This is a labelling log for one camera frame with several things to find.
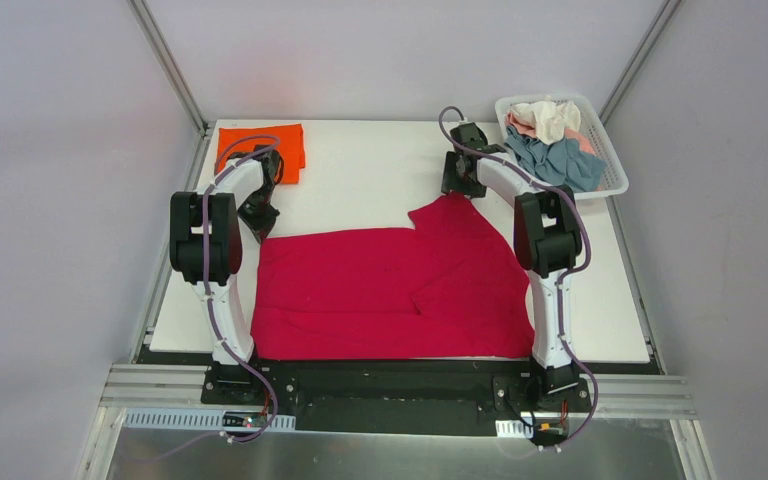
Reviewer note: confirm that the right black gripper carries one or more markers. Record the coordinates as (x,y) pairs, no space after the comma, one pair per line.
(461,183)

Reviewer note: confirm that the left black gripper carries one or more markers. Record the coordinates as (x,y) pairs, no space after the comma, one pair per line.
(258,216)

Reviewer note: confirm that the crimson red t shirt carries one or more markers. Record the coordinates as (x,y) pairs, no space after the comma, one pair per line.
(447,286)

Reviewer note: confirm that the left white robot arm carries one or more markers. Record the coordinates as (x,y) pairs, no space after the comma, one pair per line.
(215,238)

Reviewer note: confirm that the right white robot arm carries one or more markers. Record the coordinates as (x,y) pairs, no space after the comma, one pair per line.
(550,243)

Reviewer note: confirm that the folded orange t shirt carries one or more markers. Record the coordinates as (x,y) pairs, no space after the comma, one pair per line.
(291,148)

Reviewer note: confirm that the grey blue t shirt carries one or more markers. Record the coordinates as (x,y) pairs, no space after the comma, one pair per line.
(563,162)

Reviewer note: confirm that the cream white t shirt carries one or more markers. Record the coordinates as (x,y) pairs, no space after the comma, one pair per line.
(546,120)

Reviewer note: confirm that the light pink t shirt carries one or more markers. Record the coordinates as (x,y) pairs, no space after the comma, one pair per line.
(579,139)

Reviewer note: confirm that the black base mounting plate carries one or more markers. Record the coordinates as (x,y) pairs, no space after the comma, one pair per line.
(461,398)

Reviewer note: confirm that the left white cable duct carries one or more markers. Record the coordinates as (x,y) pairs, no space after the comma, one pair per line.
(236,421)

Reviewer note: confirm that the white cable duct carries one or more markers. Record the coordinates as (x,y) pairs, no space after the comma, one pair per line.
(236,421)
(513,429)

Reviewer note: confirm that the left aluminium frame rail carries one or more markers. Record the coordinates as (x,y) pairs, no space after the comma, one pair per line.
(182,153)

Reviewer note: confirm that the aluminium frame rail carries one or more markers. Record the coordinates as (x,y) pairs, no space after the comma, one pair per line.
(182,153)
(659,24)

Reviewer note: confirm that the right white cable duct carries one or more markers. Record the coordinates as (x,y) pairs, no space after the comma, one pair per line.
(513,429)

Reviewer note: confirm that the right aluminium frame rail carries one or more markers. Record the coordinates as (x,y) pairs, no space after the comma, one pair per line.
(659,24)

